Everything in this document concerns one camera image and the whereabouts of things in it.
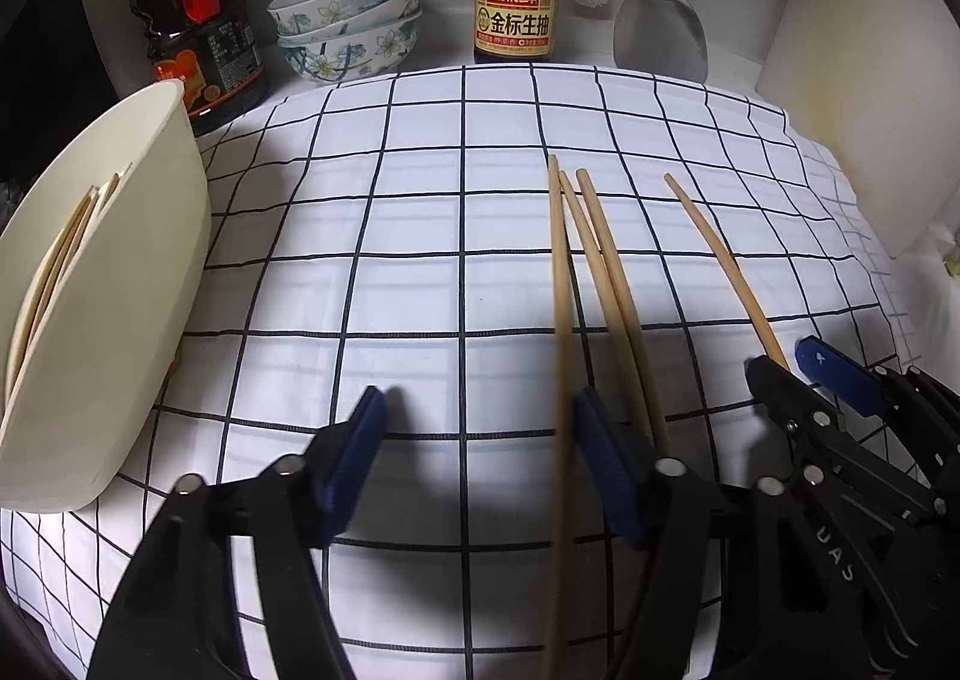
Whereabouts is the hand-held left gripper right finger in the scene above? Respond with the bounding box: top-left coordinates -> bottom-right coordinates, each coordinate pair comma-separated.
572,387 -> 871,680

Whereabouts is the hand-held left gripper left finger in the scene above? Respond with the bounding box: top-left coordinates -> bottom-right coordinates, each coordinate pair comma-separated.
86,386 -> 388,680

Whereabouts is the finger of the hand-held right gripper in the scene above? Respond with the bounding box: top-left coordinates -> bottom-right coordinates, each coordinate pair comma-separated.
745,354 -> 839,456
795,336 -> 960,456

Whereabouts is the light wooden chopstick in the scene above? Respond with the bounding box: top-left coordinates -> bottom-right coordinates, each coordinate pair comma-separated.
4,200 -> 83,411
34,173 -> 122,321
559,171 -> 653,441
576,168 -> 674,460
7,188 -> 98,381
664,173 -> 790,372
544,155 -> 575,680

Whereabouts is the white chopstick holder container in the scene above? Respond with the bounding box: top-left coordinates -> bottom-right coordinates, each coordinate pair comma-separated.
0,80 -> 212,514

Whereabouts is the white black checked cloth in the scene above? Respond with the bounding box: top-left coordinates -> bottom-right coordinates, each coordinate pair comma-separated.
0,63 -> 927,680

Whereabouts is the white cutting board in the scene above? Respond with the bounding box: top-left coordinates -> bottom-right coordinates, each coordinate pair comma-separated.
754,0 -> 960,259

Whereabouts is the dark soy sauce jug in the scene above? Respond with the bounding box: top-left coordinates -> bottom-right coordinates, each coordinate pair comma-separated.
129,0 -> 269,137

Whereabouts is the black appliance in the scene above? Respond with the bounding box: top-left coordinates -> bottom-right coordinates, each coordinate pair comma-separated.
0,0 -> 140,201

